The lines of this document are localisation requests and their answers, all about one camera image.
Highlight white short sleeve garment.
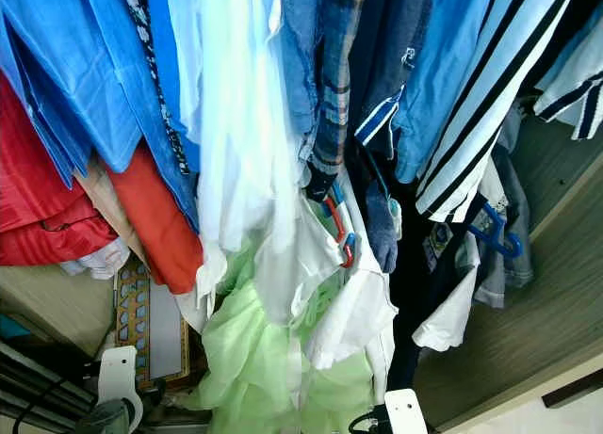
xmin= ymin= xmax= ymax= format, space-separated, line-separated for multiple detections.
xmin=412 ymin=232 xmax=481 ymax=352

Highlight pale green sheer garment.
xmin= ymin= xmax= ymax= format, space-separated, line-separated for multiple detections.
xmin=188 ymin=236 xmax=378 ymax=434

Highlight navy trousers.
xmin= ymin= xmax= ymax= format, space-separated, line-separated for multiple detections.
xmin=382 ymin=142 xmax=472 ymax=393

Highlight small blue denim garment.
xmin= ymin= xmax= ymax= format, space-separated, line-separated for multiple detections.
xmin=366 ymin=185 xmax=401 ymax=273

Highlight printed garment tag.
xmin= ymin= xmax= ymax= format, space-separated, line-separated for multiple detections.
xmin=424 ymin=222 xmax=453 ymax=265

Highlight red plastic hanger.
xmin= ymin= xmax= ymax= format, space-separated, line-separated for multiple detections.
xmin=322 ymin=194 xmax=357 ymax=268

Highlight wooden wardrobe panel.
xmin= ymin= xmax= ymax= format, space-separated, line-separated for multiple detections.
xmin=415 ymin=104 xmax=603 ymax=430

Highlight grey trousers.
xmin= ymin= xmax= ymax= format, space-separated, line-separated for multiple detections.
xmin=471 ymin=104 xmax=535 ymax=308

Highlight blue plastic hanger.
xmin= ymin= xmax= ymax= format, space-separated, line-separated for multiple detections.
xmin=466 ymin=201 xmax=524 ymax=259

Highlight patterned border box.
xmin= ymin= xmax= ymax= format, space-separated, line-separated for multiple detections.
xmin=113 ymin=260 xmax=194 ymax=390

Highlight orange red garment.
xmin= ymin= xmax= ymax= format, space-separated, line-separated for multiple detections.
xmin=104 ymin=142 xmax=205 ymax=296

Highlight white folded cloth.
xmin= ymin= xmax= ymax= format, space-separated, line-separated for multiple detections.
xmin=57 ymin=236 xmax=131 ymax=281

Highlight white sheer garment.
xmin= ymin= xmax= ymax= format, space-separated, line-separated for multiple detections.
xmin=165 ymin=0 xmax=307 ymax=294

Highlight blue plaid shirt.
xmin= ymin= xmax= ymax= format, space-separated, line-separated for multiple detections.
xmin=306 ymin=0 xmax=368 ymax=176

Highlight black white striped shirt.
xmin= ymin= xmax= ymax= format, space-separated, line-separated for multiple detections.
xmin=415 ymin=0 xmax=580 ymax=225
xmin=532 ymin=10 xmax=603 ymax=139

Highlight beige garment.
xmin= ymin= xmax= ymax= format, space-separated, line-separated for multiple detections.
xmin=73 ymin=156 xmax=147 ymax=265

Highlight light blue shirt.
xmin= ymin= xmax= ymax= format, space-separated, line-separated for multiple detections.
xmin=391 ymin=0 xmax=500 ymax=185

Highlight dark denim jacket striped cuff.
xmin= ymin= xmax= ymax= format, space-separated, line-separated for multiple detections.
xmin=350 ymin=0 xmax=434 ymax=148

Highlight light denim shirt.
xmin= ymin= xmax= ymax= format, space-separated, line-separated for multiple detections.
xmin=278 ymin=0 xmax=326 ymax=138

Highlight blue cotton shirt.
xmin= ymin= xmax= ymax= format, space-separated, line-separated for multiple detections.
xmin=0 ymin=20 xmax=95 ymax=185
xmin=5 ymin=0 xmax=201 ymax=233

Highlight bright blue garment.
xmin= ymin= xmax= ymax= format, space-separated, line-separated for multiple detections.
xmin=148 ymin=0 xmax=201 ymax=171

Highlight dark floral print garment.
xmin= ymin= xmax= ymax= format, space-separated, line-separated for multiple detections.
xmin=127 ymin=0 xmax=189 ymax=171

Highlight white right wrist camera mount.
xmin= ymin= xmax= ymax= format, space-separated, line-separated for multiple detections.
xmin=383 ymin=389 xmax=430 ymax=434

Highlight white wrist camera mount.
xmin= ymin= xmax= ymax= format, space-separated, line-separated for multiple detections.
xmin=383 ymin=389 xmax=430 ymax=434
xmin=96 ymin=346 xmax=142 ymax=411

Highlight grey ridged rail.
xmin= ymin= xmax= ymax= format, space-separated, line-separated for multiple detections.
xmin=0 ymin=340 xmax=81 ymax=434

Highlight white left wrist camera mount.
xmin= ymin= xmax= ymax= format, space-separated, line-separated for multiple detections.
xmin=96 ymin=346 xmax=142 ymax=411

